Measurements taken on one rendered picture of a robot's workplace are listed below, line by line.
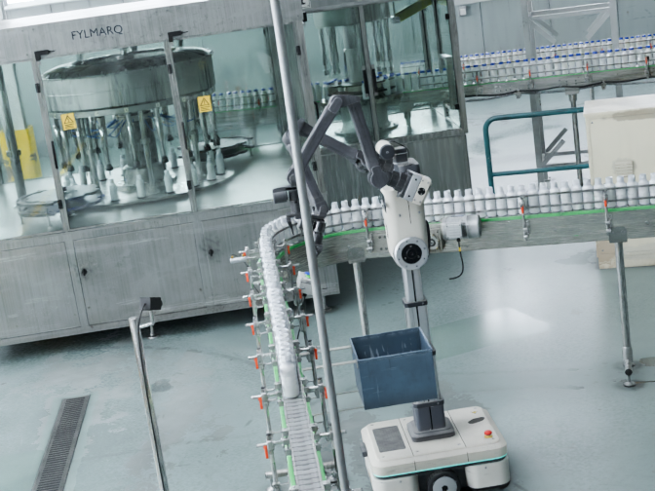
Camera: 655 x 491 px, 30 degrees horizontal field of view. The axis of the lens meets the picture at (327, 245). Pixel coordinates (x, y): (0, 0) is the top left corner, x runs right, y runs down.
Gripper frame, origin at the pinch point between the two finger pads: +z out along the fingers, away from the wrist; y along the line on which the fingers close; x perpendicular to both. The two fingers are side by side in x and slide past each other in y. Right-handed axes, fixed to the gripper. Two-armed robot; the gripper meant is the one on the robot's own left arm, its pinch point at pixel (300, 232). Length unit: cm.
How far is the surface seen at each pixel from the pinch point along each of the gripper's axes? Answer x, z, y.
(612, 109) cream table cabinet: 337, 20, 246
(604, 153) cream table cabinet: 335, 51, 237
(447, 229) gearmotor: 128, 40, 85
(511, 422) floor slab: 82, 139, 101
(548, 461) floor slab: 27, 139, 107
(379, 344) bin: -22, 50, 27
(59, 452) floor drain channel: 141, 140, -150
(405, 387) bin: -52, 60, 33
